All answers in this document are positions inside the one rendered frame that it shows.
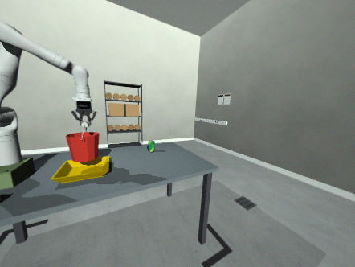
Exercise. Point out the green and yellow drink can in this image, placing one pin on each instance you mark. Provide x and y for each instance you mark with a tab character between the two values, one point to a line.
151	145

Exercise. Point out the yellow tray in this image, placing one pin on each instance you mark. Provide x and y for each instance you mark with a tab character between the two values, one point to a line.
76	171

